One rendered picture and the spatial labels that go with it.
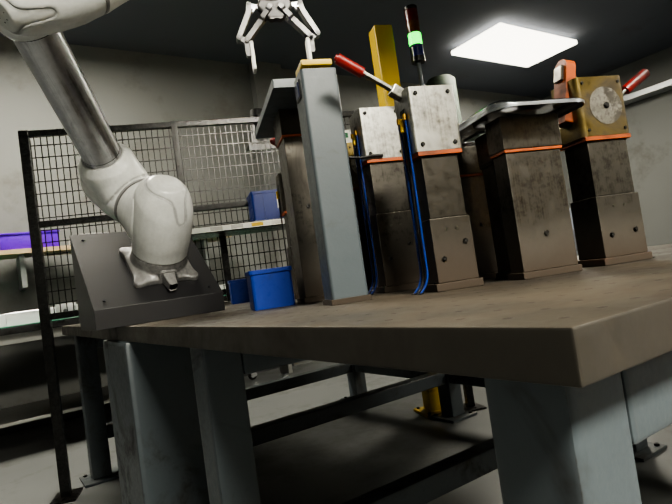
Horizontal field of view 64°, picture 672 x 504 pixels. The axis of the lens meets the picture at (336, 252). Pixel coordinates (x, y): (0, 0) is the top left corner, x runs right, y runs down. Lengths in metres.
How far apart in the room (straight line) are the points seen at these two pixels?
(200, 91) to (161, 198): 3.65
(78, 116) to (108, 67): 3.45
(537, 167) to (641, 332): 0.62
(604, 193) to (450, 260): 0.35
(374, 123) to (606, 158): 0.47
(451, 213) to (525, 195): 0.13
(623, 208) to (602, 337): 0.77
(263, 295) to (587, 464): 0.88
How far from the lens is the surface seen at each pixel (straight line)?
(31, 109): 4.69
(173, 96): 4.97
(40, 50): 1.38
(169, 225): 1.48
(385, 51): 2.95
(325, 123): 1.02
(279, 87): 1.15
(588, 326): 0.39
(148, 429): 1.50
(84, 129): 1.50
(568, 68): 1.18
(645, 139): 7.66
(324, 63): 1.07
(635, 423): 0.52
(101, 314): 1.49
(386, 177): 1.20
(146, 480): 1.53
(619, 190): 1.16
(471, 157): 1.20
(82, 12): 1.20
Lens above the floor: 0.75
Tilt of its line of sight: 2 degrees up
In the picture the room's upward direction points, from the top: 8 degrees counter-clockwise
